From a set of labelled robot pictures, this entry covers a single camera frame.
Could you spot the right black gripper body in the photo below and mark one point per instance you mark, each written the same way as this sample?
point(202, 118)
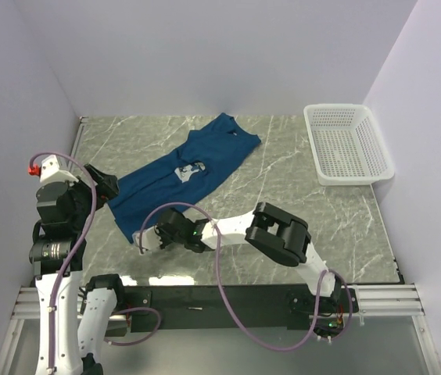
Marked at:
point(168, 240)

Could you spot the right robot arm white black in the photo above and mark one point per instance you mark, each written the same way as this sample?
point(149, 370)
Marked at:
point(279, 235)

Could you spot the white perforated plastic basket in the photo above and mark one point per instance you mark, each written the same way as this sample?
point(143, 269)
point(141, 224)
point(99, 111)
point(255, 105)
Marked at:
point(347, 145)

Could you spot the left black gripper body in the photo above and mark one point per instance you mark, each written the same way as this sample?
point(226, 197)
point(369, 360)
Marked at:
point(82, 194)

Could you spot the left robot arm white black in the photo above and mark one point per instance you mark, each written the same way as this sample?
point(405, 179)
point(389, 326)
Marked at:
point(72, 322)

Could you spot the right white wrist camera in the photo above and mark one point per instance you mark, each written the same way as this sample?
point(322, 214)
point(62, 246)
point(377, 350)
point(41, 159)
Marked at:
point(147, 240)

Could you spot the blue t-shirt with print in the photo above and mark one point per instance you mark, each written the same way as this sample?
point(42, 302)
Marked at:
point(188, 173)

